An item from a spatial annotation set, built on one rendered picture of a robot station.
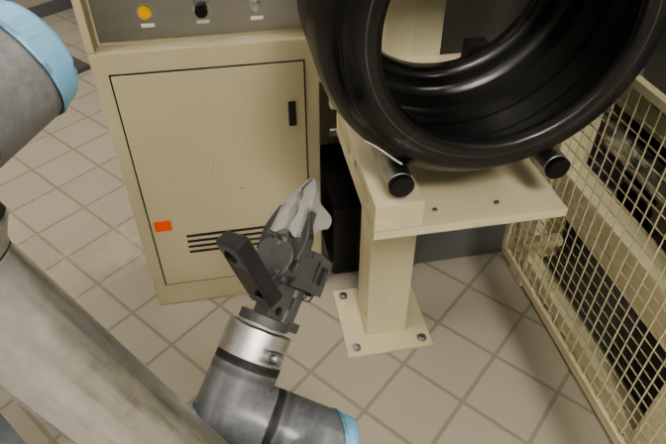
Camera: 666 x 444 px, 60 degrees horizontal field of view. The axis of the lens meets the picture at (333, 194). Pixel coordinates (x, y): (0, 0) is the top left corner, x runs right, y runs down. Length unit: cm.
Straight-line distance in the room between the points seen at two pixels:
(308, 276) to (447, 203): 39
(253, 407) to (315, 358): 106
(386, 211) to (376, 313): 84
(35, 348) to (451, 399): 142
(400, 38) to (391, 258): 65
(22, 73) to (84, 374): 25
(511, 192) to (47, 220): 186
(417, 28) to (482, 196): 38
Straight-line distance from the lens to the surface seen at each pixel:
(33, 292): 50
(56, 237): 241
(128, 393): 55
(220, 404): 78
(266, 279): 76
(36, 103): 54
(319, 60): 84
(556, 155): 106
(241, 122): 156
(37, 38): 56
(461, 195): 112
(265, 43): 146
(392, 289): 172
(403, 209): 99
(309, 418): 79
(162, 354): 190
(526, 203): 113
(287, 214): 80
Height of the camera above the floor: 149
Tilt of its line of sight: 39 degrees down
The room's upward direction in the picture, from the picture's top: straight up
